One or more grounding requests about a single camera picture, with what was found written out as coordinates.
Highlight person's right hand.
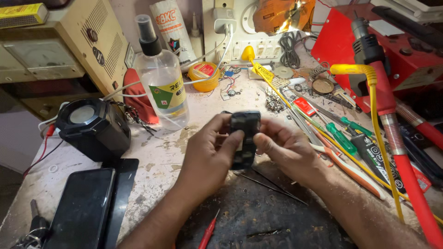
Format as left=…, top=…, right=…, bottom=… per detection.
left=253, top=118, right=326, bottom=190

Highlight person's left hand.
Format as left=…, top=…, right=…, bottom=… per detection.
left=175, top=114, right=245, bottom=200

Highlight small black phone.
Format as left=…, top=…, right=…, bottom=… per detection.
left=221, top=111, right=262, bottom=171

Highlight metal tweezers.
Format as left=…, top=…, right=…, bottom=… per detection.
left=232, top=167, right=309, bottom=207

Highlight red flat packet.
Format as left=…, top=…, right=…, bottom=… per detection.
left=292, top=97, right=317, bottom=117

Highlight large green screwdriver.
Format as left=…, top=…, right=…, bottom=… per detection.
left=292, top=104, right=358, bottom=156

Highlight small green screwdriver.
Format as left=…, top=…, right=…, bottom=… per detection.
left=313, top=104, right=374, bottom=138

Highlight brown round lid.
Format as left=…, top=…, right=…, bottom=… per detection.
left=311, top=77, right=335, bottom=96

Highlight red probe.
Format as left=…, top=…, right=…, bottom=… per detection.
left=198, top=208, right=221, bottom=249

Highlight dark work mat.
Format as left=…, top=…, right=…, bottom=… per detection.
left=176, top=161, right=359, bottom=249

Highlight yellow round tin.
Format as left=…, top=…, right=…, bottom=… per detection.
left=188, top=62, right=221, bottom=93

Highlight yellow soldering iron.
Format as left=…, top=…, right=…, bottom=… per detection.
left=241, top=45, right=295, bottom=109

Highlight red cloth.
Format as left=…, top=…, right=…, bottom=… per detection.
left=123, top=68, right=160, bottom=125

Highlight clear spray bottle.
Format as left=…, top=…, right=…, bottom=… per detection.
left=133, top=15, right=190, bottom=131

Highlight black glue tube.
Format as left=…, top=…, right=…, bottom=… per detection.
left=347, top=125, right=407, bottom=195

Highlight black flat plate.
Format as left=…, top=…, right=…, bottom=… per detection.
left=101, top=158, right=140, bottom=249

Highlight black red hot air gun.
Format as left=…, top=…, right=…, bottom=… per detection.
left=349, top=10, right=443, bottom=249

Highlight black octagonal speaker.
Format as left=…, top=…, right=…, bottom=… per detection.
left=55, top=98, right=132, bottom=162

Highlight white nozzle bottle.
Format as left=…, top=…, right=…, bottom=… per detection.
left=189, top=12, right=205, bottom=63

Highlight white switchboard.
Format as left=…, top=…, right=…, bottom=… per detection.
left=202, top=0, right=316, bottom=67

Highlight white printed packet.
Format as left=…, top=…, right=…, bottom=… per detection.
left=150, top=0, right=197, bottom=67

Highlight black smartphone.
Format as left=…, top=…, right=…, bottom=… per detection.
left=43, top=168, right=116, bottom=249

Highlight orange foil bag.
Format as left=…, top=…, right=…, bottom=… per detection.
left=252, top=0, right=316, bottom=37

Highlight white charger plug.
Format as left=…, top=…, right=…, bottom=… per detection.
left=213, top=7, right=238, bottom=35

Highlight red rework station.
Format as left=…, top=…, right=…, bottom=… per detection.
left=310, top=3, right=443, bottom=115

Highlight bunch of keys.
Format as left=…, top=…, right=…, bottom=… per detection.
left=10, top=199, right=51, bottom=249

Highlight white device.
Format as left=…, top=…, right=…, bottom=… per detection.
left=370, top=0, right=443, bottom=25

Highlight beige meter power supply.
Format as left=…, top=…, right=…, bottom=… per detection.
left=0, top=0, right=131, bottom=101

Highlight yellow box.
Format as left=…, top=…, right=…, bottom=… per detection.
left=0, top=3, right=49, bottom=29

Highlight white orange handled tool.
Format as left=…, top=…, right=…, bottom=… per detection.
left=309, top=143, right=387, bottom=201

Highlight metal chain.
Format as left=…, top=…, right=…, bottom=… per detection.
left=108, top=100, right=157, bottom=136

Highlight yellow cable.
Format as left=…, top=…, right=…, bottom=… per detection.
left=305, top=64, right=443, bottom=225

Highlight black cable coil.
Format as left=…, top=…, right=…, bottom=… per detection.
left=278, top=30, right=314, bottom=70

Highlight red handle with spring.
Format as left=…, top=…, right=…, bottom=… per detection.
left=395, top=100, right=443, bottom=150

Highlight red black wires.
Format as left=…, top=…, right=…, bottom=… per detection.
left=23, top=124, right=65, bottom=179

